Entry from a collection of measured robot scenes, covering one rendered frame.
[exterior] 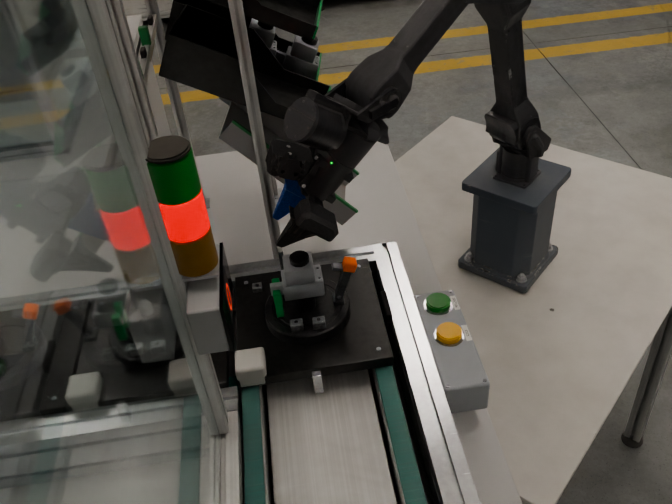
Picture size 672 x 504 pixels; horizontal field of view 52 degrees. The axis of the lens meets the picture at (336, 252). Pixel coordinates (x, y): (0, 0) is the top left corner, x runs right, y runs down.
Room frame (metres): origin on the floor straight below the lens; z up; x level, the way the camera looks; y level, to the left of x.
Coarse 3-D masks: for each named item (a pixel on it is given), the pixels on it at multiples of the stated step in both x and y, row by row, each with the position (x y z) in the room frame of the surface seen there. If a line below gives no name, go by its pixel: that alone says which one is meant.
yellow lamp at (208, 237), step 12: (204, 240) 0.60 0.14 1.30; (180, 252) 0.59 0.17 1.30; (192, 252) 0.59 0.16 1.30; (204, 252) 0.60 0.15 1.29; (216, 252) 0.62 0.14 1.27; (180, 264) 0.59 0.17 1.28; (192, 264) 0.59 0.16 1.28; (204, 264) 0.59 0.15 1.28; (216, 264) 0.61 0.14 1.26; (192, 276) 0.59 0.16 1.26
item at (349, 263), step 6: (348, 258) 0.82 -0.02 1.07; (354, 258) 0.82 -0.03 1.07; (336, 264) 0.82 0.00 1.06; (342, 264) 0.82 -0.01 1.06; (348, 264) 0.81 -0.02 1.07; (354, 264) 0.81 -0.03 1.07; (336, 270) 0.81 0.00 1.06; (342, 270) 0.81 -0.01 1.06; (348, 270) 0.81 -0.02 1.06; (354, 270) 0.81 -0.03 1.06; (342, 276) 0.81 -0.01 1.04; (348, 276) 0.81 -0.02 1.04; (342, 282) 0.81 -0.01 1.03; (336, 288) 0.82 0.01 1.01; (342, 288) 0.81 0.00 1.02; (336, 294) 0.81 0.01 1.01; (342, 294) 0.81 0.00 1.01
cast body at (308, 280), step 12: (300, 252) 0.82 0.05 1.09; (288, 264) 0.81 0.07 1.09; (300, 264) 0.80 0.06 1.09; (312, 264) 0.80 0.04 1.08; (288, 276) 0.79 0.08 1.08; (300, 276) 0.79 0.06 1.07; (312, 276) 0.79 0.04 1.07; (276, 288) 0.80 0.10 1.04; (288, 288) 0.79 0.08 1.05; (300, 288) 0.79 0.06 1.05; (312, 288) 0.79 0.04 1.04; (288, 300) 0.79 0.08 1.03
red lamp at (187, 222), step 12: (180, 204) 0.59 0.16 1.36; (192, 204) 0.60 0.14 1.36; (204, 204) 0.61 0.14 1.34; (168, 216) 0.59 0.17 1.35; (180, 216) 0.59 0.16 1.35; (192, 216) 0.59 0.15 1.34; (204, 216) 0.61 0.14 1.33; (168, 228) 0.60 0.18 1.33; (180, 228) 0.59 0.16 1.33; (192, 228) 0.59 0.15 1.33; (204, 228) 0.60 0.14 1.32; (180, 240) 0.59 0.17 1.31; (192, 240) 0.59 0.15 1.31
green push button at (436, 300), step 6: (432, 294) 0.83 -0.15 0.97; (438, 294) 0.83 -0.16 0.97; (444, 294) 0.82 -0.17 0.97; (426, 300) 0.82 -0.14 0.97; (432, 300) 0.81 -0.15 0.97; (438, 300) 0.81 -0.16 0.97; (444, 300) 0.81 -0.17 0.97; (426, 306) 0.81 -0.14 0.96; (432, 306) 0.80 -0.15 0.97; (438, 306) 0.80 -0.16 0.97; (444, 306) 0.80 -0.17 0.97; (438, 312) 0.79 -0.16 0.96
